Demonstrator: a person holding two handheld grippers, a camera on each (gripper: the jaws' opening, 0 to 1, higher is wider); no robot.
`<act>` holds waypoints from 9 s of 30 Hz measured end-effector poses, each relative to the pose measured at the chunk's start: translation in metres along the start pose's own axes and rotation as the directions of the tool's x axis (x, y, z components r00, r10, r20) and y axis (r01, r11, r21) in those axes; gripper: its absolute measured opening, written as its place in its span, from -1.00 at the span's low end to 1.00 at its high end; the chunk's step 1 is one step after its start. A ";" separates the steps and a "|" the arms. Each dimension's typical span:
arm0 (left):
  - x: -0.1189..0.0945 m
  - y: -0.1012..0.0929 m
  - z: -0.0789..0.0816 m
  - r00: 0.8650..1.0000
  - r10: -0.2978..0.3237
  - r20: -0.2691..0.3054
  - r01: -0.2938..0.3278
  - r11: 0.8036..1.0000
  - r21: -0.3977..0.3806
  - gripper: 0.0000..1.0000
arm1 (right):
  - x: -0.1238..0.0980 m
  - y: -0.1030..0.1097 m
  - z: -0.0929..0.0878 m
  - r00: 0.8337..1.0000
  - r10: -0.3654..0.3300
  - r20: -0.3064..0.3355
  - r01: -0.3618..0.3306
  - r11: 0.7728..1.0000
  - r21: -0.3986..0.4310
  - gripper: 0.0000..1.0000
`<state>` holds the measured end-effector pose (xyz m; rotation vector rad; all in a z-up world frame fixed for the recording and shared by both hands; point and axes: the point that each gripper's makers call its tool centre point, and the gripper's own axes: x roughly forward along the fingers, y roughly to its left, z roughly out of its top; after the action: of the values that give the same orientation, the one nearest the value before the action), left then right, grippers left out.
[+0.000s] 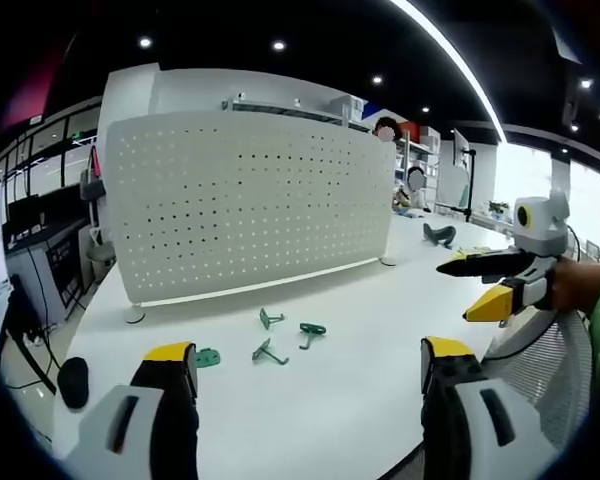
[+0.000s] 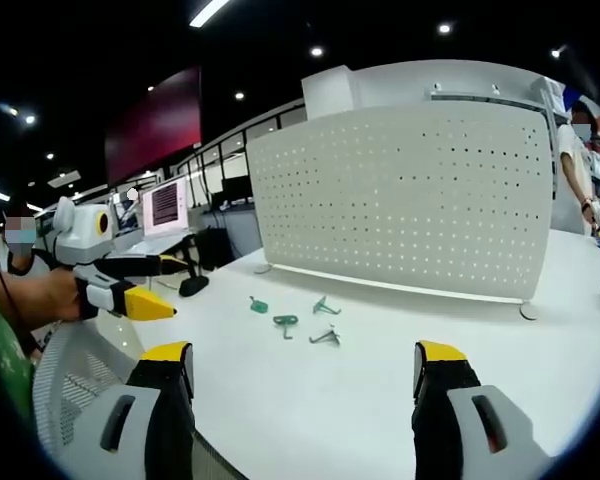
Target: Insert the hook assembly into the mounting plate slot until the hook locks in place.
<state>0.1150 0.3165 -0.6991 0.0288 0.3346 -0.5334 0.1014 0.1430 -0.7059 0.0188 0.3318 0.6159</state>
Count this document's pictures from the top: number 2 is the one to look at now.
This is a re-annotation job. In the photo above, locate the white perforated mounting plate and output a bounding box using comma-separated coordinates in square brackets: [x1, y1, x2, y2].
[245, 101, 555, 321]

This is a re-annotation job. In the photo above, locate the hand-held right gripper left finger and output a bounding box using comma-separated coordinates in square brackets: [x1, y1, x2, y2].
[62, 341, 197, 480]

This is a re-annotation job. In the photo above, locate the grey metal hook assembly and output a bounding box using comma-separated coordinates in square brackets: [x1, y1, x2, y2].
[308, 323, 343, 348]
[311, 294, 343, 317]

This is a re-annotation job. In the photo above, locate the person's green clothing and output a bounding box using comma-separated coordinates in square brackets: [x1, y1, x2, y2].
[0, 197, 37, 431]

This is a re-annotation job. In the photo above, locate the black stand with oval base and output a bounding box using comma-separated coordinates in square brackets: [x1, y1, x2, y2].
[177, 238, 211, 298]

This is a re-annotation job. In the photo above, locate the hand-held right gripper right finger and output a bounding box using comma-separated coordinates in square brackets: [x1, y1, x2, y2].
[411, 339, 556, 480]

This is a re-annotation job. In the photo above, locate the white mesh chair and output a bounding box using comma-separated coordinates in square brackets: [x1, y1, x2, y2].
[31, 317, 249, 480]

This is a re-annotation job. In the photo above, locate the dark red wall panel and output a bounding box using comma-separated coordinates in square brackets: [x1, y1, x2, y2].
[103, 65, 203, 187]

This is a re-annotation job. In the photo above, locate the black computer tower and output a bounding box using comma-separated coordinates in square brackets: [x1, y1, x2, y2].
[196, 226, 234, 272]

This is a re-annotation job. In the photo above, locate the person's left hand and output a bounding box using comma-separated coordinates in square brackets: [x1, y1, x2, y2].
[44, 269, 89, 324]

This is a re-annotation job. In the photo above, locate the black monitor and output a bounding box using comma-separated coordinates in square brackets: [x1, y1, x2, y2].
[221, 175, 254, 205]

